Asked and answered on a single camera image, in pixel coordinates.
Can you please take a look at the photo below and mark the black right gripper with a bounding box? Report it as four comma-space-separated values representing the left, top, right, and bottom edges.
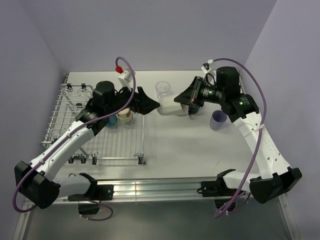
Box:
174, 76, 226, 108

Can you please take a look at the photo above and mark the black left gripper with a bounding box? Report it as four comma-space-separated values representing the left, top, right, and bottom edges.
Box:
105, 82, 160, 115

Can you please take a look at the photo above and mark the cream tumbler with brown band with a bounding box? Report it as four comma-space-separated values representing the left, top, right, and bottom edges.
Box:
117, 108, 133, 124

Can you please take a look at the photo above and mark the white ceramic mug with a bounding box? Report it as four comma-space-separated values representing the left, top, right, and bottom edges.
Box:
156, 94, 188, 117

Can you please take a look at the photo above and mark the blue floral mug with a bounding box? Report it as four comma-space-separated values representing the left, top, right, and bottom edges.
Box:
106, 115, 118, 128

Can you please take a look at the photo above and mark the dark green mug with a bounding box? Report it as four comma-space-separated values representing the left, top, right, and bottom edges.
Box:
188, 105, 203, 116

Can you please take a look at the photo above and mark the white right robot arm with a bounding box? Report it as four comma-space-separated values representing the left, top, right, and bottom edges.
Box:
174, 66, 302, 204

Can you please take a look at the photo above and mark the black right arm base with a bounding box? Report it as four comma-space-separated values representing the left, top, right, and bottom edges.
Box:
196, 178, 236, 209

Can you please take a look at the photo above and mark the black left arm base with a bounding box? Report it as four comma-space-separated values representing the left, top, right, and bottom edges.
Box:
67, 184, 114, 221

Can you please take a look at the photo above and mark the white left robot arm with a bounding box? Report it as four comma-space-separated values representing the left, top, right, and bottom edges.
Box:
12, 81, 160, 213

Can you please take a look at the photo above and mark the clear glass tumbler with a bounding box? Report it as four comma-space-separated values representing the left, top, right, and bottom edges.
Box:
155, 81, 171, 100

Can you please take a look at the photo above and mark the lavender plastic cup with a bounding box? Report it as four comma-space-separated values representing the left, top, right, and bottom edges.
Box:
209, 110, 228, 131

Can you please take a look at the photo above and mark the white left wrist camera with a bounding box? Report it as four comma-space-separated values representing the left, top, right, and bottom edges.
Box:
115, 66, 136, 91

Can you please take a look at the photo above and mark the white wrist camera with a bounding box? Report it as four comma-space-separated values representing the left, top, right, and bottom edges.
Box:
201, 59, 215, 75
115, 66, 136, 91

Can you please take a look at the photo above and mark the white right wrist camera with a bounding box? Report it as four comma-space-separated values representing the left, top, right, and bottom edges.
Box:
201, 59, 215, 75

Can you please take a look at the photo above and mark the white wire dish rack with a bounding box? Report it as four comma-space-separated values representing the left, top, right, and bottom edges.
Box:
40, 82, 148, 166

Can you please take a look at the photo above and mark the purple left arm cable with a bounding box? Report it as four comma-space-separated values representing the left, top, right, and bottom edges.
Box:
12, 56, 137, 222

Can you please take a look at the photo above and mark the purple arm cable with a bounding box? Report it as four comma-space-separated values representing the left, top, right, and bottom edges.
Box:
12, 56, 137, 222
214, 58, 268, 218

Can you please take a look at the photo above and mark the aluminium rail frame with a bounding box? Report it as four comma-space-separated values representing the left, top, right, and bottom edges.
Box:
12, 71, 303, 240

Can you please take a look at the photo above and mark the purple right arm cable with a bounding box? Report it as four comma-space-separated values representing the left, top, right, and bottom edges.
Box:
214, 58, 268, 218

